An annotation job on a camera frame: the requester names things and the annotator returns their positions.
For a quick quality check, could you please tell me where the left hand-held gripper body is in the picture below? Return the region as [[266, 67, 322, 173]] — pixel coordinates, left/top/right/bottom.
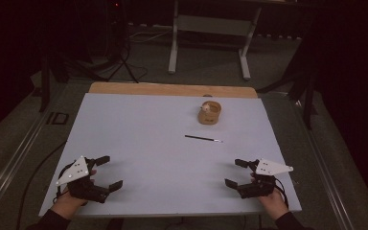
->
[[56, 155, 111, 204]]

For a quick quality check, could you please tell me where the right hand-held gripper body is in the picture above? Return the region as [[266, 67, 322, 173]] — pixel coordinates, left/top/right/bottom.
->
[[236, 158, 294, 200]]

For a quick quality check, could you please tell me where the black pen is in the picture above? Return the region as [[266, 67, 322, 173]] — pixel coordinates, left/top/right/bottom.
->
[[184, 134, 224, 144]]

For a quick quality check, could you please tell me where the tan wooden pen cup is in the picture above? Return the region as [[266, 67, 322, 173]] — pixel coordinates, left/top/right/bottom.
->
[[197, 100, 222, 126]]

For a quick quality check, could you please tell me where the person's left hand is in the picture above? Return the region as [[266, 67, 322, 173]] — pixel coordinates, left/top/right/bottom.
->
[[51, 186, 90, 221]]

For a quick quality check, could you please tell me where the person's right hand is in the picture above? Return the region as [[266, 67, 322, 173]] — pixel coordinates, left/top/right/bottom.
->
[[257, 190, 289, 221]]

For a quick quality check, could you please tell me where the white board sheet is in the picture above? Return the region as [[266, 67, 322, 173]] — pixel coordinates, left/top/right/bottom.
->
[[38, 92, 303, 219]]

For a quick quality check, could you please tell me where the black floor plate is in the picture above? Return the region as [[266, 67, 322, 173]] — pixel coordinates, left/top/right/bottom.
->
[[45, 111, 70, 126]]

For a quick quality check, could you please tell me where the black metal stand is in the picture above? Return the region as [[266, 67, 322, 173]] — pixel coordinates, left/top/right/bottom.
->
[[257, 60, 319, 130]]

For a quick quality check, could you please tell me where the black tripod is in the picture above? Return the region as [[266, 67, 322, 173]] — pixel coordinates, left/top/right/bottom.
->
[[103, 0, 140, 84]]

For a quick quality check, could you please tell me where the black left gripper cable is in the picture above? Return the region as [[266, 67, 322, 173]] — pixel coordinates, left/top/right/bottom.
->
[[55, 162, 75, 203]]

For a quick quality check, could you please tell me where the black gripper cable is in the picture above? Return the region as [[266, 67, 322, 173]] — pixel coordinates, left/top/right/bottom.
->
[[273, 177, 289, 209], [55, 162, 75, 203]]

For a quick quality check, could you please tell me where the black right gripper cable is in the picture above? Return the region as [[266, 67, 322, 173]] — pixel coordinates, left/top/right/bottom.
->
[[273, 177, 289, 209]]

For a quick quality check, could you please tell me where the black floor cable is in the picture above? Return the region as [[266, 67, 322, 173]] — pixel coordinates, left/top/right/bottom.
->
[[14, 140, 69, 230]]

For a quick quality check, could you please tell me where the metal floor rail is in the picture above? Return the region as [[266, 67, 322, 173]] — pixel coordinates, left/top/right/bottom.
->
[[0, 108, 54, 221], [291, 99, 356, 230]]

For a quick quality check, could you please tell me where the white floor cable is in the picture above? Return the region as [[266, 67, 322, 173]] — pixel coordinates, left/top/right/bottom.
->
[[127, 29, 174, 45]]

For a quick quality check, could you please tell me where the white metal desk frame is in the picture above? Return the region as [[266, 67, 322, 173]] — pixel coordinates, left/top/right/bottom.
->
[[168, 0, 264, 81]]

